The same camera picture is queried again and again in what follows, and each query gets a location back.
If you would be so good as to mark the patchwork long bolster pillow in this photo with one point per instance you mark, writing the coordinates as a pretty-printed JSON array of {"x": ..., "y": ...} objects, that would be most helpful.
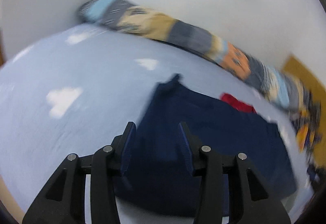
[{"x": 284, "y": 90}]

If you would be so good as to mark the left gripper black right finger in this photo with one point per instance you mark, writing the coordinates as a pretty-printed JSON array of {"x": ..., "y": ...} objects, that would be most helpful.
[{"x": 232, "y": 178}]

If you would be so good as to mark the navy blue work jacket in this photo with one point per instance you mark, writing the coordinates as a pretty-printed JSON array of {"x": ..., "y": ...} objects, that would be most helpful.
[{"x": 158, "y": 176}]

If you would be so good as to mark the light blue cloud bedsheet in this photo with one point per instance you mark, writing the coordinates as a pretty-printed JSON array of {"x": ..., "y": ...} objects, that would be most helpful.
[{"x": 74, "y": 91}]

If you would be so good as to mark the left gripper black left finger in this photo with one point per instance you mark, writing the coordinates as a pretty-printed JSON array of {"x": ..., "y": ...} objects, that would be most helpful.
[{"x": 62, "y": 198}]

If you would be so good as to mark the yellow pink floral garment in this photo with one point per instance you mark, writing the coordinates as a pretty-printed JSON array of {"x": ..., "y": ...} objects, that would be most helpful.
[{"x": 306, "y": 127}]

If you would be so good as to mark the wooden headboard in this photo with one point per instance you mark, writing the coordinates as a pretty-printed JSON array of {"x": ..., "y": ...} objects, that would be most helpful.
[{"x": 313, "y": 89}]

